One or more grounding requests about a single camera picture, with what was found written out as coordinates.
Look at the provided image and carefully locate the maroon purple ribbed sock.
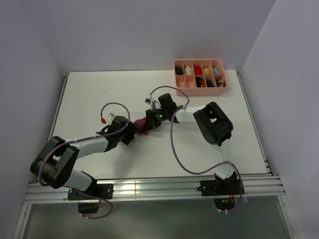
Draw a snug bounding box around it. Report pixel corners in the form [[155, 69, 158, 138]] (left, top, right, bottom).
[[134, 117, 149, 135]]

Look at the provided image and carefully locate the cream rolled sock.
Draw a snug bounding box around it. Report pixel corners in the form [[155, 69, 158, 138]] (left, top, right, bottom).
[[185, 66, 193, 75]]

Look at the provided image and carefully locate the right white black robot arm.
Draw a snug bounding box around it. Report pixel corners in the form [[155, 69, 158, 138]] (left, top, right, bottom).
[[140, 93, 237, 194]]

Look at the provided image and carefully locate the purple cable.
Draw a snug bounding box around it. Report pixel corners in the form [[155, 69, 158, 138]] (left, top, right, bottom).
[[37, 102, 130, 220], [149, 86, 244, 215]]

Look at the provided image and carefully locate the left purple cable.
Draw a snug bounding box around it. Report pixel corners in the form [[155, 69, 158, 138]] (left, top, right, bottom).
[[37, 102, 130, 220]]

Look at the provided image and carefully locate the right aluminium side rail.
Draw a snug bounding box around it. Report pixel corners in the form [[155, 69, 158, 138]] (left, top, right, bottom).
[[236, 70, 272, 174]]

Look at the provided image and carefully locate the yellow rolled sock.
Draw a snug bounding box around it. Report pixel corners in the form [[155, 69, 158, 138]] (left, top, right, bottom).
[[203, 68, 211, 75]]

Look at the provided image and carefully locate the grey pink rolled sock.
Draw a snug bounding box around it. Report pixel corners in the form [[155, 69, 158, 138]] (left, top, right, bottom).
[[213, 67, 221, 75]]

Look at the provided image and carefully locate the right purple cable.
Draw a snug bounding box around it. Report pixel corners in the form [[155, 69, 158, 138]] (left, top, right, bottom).
[[149, 86, 244, 215]]

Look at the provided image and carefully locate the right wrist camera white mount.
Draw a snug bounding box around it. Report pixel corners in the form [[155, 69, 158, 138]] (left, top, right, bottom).
[[145, 96, 156, 105]]

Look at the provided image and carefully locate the black red rolled sock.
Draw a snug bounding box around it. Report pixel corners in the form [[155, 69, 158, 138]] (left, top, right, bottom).
[[195, 77, 205, 88]]

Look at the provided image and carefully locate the dark navy rolled sock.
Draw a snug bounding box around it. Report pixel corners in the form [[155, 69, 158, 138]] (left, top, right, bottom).
[[206, 80, 214, 88]]

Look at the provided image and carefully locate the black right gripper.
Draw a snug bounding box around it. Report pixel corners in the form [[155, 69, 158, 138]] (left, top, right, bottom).
[[143, 109, 168, 132]]

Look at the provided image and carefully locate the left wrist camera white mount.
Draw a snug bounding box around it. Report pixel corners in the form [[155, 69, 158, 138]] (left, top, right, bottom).
[[101, 113, 116, 125]]

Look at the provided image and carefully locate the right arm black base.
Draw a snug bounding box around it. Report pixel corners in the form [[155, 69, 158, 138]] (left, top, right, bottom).
[[197, 179, 245, 211]]

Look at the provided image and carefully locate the aluminium table edge rail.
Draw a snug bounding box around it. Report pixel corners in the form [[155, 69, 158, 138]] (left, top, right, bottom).
[[48, 73, 69, 139]]

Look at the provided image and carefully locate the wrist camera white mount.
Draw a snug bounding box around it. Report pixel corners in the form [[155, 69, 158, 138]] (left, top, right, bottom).
[[145, 96, 156, 105], [101, 113, 116, 125]]

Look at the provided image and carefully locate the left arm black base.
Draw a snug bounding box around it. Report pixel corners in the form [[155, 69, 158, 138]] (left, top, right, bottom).
[[67, 184, 114, 219]]

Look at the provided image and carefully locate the black yellow patterned sock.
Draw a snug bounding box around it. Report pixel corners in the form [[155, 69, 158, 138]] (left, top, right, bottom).
[[216, 79, 225, 88]]

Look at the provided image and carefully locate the pink compartment organizer box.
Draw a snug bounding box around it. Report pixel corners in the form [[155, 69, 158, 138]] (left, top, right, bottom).
[[173, 59, 229, 96]]

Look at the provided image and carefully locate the front aluminium frame rail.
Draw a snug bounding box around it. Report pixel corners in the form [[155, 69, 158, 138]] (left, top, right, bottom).
[[23, 175, 286, 204]]

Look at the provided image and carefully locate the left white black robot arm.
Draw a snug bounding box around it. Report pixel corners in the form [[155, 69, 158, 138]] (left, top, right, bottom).
[[30, 116, 139, 199]]

